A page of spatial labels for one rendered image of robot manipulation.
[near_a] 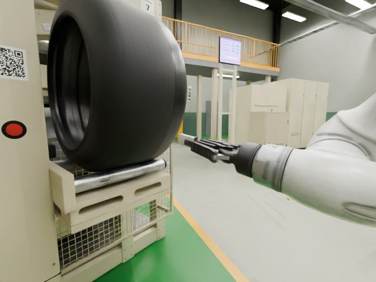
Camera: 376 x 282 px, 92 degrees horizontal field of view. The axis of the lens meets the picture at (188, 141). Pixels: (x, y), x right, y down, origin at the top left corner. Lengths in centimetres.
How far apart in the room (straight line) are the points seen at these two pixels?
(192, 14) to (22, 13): 1155
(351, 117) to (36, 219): 79
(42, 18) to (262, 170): 105
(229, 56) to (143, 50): 420
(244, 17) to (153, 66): 1368
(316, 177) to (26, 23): 71
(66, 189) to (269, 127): 478
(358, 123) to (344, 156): 11
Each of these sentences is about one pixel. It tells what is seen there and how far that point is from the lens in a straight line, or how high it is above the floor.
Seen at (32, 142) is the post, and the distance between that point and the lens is 63.
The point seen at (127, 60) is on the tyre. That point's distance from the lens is 50.
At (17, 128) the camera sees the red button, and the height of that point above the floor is 106.
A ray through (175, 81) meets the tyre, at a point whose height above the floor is 120.
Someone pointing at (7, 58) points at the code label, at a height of 123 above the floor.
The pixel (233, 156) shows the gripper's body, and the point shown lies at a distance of 40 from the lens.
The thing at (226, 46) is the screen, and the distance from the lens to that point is 472.
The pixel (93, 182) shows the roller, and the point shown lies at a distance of 61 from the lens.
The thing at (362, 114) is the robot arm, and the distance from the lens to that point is 48.
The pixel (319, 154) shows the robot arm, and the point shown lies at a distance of 37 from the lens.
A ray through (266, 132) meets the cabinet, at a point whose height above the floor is 72.
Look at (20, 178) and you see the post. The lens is 64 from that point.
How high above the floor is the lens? 109
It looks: 7 degrees down
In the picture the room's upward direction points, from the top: straight up
